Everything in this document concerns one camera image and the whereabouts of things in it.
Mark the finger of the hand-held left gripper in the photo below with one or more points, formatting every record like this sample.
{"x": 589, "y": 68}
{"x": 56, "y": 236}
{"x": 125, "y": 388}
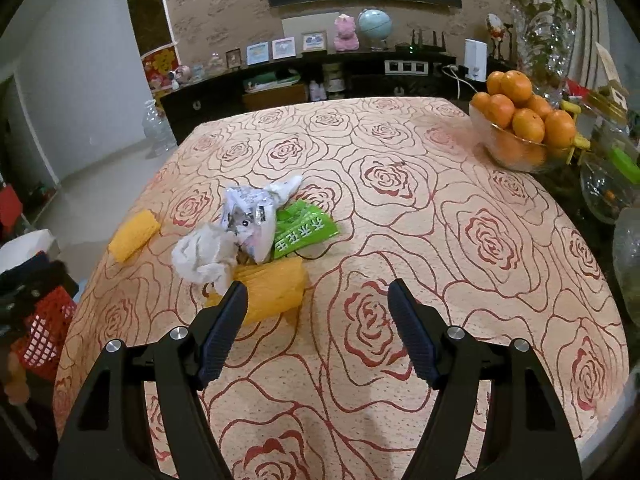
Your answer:
{"x": 55, "y": 282}
{"x": 35, "y": 263}

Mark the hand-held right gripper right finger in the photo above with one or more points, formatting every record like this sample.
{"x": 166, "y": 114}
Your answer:
{"x": 412, "y": 335}

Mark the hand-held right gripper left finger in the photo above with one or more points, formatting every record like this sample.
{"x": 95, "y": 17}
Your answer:
{"x": 222, "y": 335}

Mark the red plastic mesh basket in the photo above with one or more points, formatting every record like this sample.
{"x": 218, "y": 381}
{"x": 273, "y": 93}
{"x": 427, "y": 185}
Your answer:
{"x": 42, "y": 330}

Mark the large yellow foam net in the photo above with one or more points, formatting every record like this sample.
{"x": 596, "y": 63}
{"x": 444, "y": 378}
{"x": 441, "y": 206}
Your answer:
{"x": 275, "y": 287}

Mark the white tissue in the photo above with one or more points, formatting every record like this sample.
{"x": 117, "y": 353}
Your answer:
{"x": 205, "y": 255}

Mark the small yellow foam net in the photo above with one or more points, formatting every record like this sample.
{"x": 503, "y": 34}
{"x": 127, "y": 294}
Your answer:
{"x": 132, "y": 237}

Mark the white printed plastic bag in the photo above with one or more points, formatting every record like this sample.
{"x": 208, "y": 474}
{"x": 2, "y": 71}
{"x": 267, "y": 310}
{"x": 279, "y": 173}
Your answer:
{"x": 250, "y": 220}

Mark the green snack wrapper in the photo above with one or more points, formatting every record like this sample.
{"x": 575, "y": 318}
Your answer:
{"x": 305, "y": 232}

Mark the white cushioned bench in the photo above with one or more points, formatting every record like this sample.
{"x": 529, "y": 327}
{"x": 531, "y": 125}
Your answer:
{"x": 25, "y": 242}

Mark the red chair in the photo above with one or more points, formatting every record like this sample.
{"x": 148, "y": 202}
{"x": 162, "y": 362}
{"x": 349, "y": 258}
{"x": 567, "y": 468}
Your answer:
{"x": 10, "y": 207}

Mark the rose-patterned tablecloth table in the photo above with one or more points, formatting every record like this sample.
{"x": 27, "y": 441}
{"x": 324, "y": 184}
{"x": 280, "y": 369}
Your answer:
{"x": 400, "y": 200}

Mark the large clear water bottle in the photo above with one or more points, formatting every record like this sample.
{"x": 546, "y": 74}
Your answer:
{"x": 157, "y": 130}

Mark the glass fruit bowl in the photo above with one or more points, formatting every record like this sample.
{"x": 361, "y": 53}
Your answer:
{"x": 545, "y": 164}

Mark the tall glass jar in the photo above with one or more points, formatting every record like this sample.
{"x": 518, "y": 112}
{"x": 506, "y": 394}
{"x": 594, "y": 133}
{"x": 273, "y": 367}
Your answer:
{"x": 629, "y": 260}

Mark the black television cabinet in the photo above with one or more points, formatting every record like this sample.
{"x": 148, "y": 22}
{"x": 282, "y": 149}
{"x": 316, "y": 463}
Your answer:
{"x": 210, "y": 105}

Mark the small white figurine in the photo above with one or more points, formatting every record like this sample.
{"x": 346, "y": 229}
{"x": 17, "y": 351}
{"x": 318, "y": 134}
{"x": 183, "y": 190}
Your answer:
{"x": 180, "y": 77}

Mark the round glass bowl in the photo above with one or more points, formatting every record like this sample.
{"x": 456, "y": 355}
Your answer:
{"x": 602, "y": 190}

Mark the small glass ornament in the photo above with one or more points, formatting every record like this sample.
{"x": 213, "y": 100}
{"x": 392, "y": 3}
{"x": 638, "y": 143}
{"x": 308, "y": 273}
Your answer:
{"x": 198, "y": 72}
{"x": 215, "y": 65}

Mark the yellow banana bunch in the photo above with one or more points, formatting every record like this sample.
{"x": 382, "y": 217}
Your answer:
{"x": 580, "y": 141}

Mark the green flat box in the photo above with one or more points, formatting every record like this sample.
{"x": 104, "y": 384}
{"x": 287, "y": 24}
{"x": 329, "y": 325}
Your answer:
{"x": 270, "y": 83}

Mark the small white bottles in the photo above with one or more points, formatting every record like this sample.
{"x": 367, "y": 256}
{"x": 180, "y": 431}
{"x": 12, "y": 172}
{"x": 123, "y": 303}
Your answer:
{"x": 318, "y": 91}

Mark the stacked jars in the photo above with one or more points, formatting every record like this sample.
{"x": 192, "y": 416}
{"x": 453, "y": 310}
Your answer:
{"x": 336, "y": 82}

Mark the white socket panel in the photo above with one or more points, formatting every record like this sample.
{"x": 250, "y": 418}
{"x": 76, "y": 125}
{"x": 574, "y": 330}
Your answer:
{"x": 406, "y": 68}

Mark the glass bowl of oranges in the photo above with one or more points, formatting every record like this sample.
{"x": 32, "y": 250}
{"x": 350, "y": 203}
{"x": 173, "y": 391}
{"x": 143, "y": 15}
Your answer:
{"x": 517, "y": 87}

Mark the white upright network box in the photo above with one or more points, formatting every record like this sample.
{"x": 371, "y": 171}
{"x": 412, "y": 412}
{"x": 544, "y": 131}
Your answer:
{"x": 475, "y": 60}

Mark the black router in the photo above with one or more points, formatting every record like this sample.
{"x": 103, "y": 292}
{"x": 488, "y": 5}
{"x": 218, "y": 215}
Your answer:
{"x": 420, "y": 49}

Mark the glass jar gold lid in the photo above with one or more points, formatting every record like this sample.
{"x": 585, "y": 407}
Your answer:
{"x": 605, "y": 105}

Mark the pink plush toy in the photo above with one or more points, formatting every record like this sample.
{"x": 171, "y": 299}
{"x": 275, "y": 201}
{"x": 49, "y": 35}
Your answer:
{"x": 347, "y": 35}

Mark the pale blue globe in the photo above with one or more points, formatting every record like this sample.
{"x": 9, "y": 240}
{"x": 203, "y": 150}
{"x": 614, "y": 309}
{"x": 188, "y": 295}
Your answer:
{"x": 375, "y": 25}

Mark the red white figurine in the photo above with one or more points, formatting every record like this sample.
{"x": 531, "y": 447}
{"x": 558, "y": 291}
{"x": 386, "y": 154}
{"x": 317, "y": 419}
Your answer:
{"x": 497, "y": 32}

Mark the cut glass vase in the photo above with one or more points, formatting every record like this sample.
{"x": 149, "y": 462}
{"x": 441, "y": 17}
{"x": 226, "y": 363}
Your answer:
{"x": 542, "y": 40}

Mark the white paper card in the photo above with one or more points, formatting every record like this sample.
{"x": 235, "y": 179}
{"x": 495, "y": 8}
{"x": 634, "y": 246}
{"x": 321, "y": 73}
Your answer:
{"x": 611, "y": 65}

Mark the red yellow wall poster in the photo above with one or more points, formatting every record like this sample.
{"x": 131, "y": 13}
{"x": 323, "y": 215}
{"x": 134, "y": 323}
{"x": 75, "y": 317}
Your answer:
{"x": 160, "y": 65}

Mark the small brown picture frame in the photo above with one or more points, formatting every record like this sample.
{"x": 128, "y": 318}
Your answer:
{"x": 233, "y": 58}

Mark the light picture frame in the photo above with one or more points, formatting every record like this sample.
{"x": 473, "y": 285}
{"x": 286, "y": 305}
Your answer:
{"x": 257, "y": 54}
{"x": 284, "y": 48}
{"x": 314, "y": 41}

